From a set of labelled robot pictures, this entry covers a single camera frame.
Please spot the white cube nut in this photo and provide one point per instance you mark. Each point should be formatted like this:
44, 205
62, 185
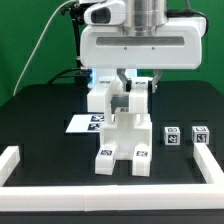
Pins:
200, 134
172, 135

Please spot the black camera stand pole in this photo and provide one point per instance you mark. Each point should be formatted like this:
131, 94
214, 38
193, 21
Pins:
76, 14

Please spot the white U-shaped border fence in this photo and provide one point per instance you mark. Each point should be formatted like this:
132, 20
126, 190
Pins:
209, 195

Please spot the white cube nut right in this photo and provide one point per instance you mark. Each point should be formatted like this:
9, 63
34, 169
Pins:
200, 134

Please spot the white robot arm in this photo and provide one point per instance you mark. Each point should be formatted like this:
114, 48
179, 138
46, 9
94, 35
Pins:
141, 34

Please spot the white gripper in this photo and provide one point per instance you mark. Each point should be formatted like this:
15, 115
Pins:
141, 34

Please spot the white cube nut left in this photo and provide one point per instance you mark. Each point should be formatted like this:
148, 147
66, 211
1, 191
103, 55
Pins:
172, 135

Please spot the white chair seat block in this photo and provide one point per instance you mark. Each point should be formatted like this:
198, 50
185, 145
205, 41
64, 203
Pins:
127, 131

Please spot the white chair back frame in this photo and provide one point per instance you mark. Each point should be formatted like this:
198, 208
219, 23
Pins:
109, 92

